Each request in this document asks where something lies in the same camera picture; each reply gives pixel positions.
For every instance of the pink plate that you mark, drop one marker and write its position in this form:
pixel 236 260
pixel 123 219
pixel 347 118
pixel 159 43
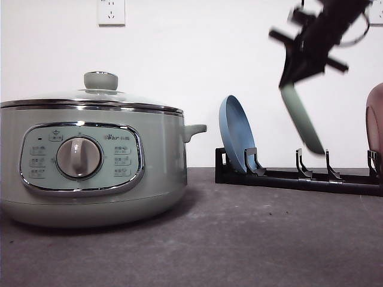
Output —
pixel 374 120

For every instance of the white wall socket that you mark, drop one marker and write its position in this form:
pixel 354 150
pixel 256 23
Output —
pixel 375 13
pixel 111 13

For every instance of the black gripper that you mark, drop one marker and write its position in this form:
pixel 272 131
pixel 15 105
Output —
pixel 308 53

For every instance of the black cable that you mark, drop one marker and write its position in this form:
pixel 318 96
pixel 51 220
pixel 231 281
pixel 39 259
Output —
pixel 368 25

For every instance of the glass steamer lid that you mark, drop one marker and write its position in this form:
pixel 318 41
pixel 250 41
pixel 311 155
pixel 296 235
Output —
pixel 100 90

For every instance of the white wall socket left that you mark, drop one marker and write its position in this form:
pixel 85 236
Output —
pixel 111 13

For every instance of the black plate rack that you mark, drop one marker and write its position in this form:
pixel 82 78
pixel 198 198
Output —
pixel 253 174

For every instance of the green plate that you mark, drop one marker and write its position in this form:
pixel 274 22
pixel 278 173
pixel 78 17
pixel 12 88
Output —
pixel 301 118

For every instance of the green electric steamer pot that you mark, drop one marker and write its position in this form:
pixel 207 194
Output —
pixel 87 163

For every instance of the blue plate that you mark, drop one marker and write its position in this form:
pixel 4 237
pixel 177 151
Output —
pixel 236 131

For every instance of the white wall socket right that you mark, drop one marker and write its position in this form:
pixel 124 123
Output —
pixel 375 13

